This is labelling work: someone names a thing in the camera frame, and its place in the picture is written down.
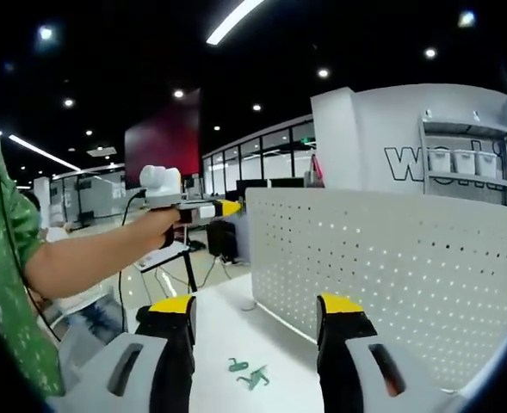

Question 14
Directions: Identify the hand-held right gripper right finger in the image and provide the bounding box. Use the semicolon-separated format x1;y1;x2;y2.
315;292;465;413

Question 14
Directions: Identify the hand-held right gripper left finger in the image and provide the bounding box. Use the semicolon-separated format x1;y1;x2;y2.
63;293;197;413

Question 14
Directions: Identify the white perforated mounting plate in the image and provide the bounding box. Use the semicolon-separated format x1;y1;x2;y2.
244;187;507;395

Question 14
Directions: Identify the person's left hand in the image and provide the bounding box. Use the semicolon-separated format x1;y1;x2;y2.
130;206;181;250

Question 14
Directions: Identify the black computer tower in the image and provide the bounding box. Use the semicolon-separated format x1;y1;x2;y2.
206;221;239;264

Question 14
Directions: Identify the black background monitor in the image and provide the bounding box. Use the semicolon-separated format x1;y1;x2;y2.
235;178;268;202
269;176;306;189

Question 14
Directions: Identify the ceiling air vent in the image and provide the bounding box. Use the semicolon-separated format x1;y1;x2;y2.
85;145;119;158

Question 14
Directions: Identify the black tripod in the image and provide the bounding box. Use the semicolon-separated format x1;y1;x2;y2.
178;249;199;294

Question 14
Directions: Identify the white tripod tray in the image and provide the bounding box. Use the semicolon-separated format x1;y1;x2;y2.
133;247;190;273

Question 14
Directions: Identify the long ceiling strip light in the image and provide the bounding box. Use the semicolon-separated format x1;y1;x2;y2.
205;0;265;46
7;133;82;172

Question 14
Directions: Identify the green patterned shirt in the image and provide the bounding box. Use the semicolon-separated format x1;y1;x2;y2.
0;133;67;399

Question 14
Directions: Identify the white storage bin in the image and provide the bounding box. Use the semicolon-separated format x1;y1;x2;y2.
452;150;477;176
427;149;452;173
476;151;499;178

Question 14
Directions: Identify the grey metal shelf rack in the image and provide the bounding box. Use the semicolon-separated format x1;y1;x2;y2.
416;107;507;207

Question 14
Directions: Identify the large red wall screen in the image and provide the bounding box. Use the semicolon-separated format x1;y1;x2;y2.
123;88;202;190

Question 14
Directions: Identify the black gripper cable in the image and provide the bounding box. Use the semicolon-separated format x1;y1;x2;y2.
117;188;147;335

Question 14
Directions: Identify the grey bag pink strap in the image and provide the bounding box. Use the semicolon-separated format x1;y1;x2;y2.
303;153;326;189

